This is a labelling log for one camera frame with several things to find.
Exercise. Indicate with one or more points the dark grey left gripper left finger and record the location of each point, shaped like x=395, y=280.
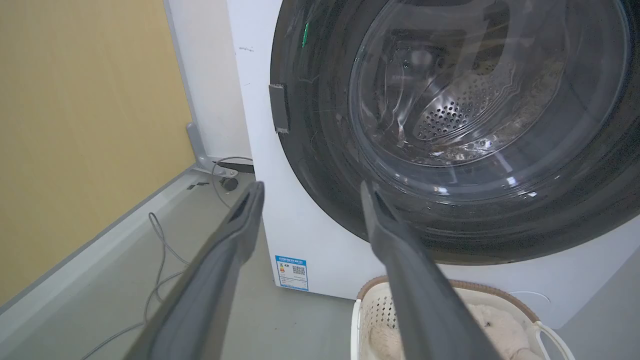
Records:
x=200, y=295

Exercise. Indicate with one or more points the white front-load washing machine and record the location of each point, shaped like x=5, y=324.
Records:
x=320, y=240

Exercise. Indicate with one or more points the round dark glass washer door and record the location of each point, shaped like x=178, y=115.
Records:
x=470, y=125

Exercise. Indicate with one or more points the blue energy label sticker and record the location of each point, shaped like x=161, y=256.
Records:
x=291, y=273

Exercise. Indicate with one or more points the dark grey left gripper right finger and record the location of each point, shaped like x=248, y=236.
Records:
x=425, y=300

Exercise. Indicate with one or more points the cream fluffy cloth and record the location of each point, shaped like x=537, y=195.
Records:
x=500, y=327

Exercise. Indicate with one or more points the white plastic laundry basket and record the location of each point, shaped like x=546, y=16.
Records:
x=375, y=315

